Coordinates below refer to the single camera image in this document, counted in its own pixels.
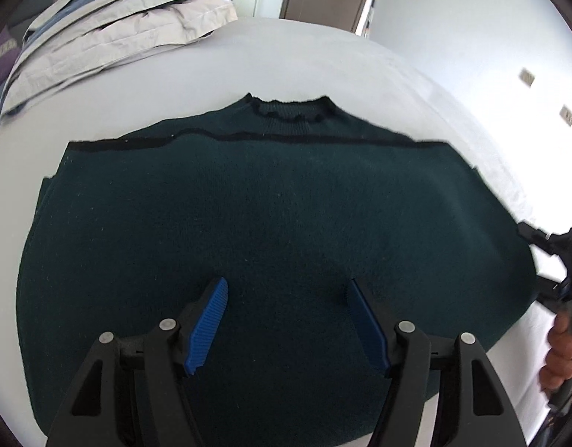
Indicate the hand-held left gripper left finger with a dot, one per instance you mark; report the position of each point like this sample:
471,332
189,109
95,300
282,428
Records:
206,326

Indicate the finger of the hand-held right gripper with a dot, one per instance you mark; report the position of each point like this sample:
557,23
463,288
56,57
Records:
542,241
553,293

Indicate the dark green sweater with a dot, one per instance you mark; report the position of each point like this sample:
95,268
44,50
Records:
267,223

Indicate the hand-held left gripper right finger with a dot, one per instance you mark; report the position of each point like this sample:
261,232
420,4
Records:
367,326

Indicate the bed with white sheet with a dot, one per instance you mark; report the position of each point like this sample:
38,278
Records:
360,65

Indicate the white pillows with striped cover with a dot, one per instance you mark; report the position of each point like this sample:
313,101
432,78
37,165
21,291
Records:
118,28

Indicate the brass wall socket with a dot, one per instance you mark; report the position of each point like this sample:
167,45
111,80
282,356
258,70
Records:
527,77
567,115

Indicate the person's right hand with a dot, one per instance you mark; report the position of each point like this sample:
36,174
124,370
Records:
563,354

